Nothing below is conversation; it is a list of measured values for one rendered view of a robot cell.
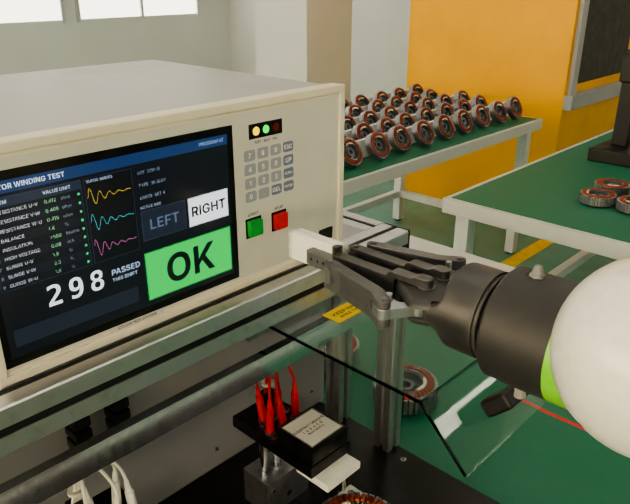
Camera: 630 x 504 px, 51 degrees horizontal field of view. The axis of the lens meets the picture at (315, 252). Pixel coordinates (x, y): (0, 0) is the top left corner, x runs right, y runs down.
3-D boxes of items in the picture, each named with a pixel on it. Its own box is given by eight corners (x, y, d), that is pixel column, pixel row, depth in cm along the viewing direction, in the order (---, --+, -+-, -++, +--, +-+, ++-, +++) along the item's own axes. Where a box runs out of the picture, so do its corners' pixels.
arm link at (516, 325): (606, 260, 50) (552, 299, 44) (582, 388, 55) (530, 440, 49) (532, 239, 54) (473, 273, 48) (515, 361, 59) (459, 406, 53)
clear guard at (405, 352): (576, 374, 77) (584, 329, 75) (466, 479, 61) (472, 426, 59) (362, 289, 98) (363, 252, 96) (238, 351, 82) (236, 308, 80)
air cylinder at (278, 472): (308, 488, 93) (308, 457, 90) (269, 518, 88) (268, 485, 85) (283, 471, 96) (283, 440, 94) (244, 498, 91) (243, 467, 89)
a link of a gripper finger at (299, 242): (343, 274, 64) (338, 277, 64) (293, 255, 69) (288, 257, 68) (344, 246, 63) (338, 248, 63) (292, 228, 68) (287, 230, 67)
